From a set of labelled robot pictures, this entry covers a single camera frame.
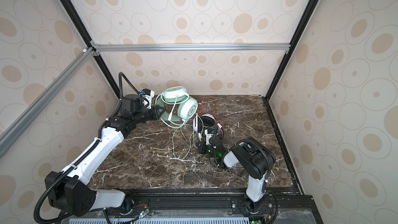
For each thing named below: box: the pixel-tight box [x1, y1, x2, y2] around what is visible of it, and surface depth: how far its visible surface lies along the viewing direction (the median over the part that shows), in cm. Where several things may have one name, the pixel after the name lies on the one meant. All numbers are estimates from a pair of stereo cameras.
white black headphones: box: [192, 113, 225, 141], surface depth 99 cm
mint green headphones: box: [155, 86, 199, 123], surface depth 64 cm
